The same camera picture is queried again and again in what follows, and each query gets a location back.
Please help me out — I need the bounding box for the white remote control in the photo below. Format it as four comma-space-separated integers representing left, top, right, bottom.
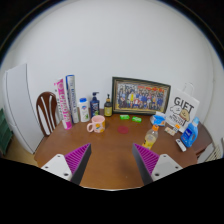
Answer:
175, 138, 188, 153

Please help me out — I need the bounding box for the framed group picture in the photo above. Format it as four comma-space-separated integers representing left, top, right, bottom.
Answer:
111, 76, 172, 116

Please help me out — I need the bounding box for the small patterned flat box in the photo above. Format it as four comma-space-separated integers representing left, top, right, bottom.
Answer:
164, 126, 177, 137

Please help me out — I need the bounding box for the blue tissue pack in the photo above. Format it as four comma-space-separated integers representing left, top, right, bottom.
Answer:
149, 111, 167, 127

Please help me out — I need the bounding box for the brown wooden chair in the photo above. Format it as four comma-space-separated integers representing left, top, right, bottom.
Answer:
35, 91, 62, 137

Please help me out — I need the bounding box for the green crate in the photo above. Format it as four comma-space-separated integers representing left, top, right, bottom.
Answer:
0, 108, 14, 156

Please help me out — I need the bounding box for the white lotion bottle, blue cap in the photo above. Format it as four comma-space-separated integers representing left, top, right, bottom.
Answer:
77, 97, 91, 123

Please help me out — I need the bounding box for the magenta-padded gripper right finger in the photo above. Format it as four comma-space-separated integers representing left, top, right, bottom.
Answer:
131, 143, 184, 186

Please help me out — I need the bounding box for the blue detergent bottle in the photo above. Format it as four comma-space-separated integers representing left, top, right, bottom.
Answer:
180, 116, 200, 148

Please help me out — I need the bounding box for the white paper gift bag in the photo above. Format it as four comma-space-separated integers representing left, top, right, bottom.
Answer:
165, 82, 201, 134

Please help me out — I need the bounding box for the pink and white tube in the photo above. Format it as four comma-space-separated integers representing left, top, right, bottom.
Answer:
53, 78, 73, 130

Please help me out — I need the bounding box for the brown pump bottle, yellow label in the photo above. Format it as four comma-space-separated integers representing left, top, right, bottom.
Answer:
103, 93, 114, 118

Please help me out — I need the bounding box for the dark blue pump bottle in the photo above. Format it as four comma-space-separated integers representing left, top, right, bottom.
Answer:
89, 91, 101, 119

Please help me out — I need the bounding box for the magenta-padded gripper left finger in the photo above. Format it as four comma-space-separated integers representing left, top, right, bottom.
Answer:
40, 143, 92, 186

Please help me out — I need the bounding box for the pink mug with yellow print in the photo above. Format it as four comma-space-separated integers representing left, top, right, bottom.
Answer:
86, 115, 107, 134

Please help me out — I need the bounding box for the orange-capped clear drink bottle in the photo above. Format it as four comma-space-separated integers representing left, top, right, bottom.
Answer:
142, 123, 160, 150

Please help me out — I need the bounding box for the white tube with green stripe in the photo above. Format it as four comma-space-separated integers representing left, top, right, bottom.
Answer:
65, 74, 80, 125

